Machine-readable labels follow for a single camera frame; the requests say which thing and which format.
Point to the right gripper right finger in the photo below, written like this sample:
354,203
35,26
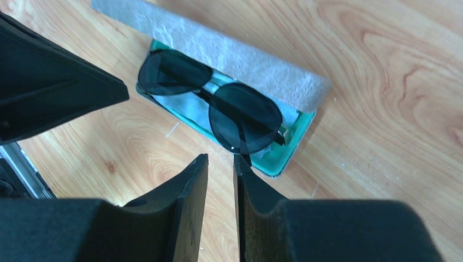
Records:
272,227

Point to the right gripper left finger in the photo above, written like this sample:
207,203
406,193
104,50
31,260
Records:
162,225

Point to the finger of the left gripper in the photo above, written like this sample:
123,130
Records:
43,85

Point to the black sunglasses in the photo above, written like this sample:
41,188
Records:
243,120

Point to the grey glasses case green lining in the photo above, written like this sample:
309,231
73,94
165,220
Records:
298,93

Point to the light blue lens cloth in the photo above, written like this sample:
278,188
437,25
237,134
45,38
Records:
196,110

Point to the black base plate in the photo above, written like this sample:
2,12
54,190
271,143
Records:
23,175

